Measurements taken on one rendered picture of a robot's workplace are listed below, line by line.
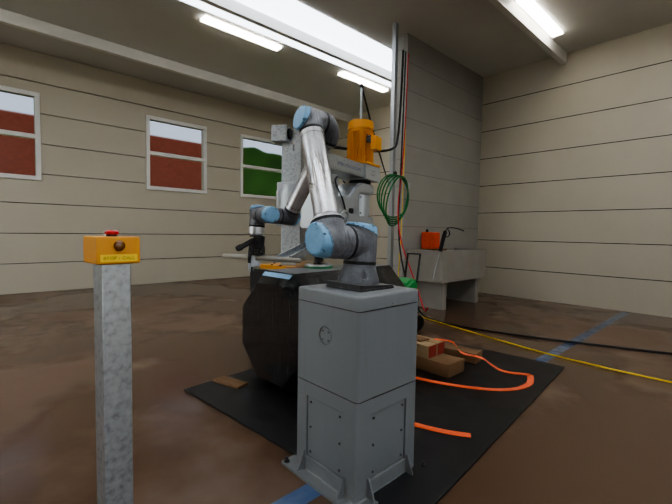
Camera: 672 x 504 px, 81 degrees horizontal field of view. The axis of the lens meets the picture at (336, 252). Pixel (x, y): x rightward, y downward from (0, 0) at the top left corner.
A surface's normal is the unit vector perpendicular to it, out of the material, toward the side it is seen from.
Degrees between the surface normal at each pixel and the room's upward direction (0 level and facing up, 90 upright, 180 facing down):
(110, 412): 90
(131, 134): 90
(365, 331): 90
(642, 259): 90
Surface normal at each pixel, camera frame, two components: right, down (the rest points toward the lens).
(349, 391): -0.73, 0.03
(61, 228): 0.68, 0.05
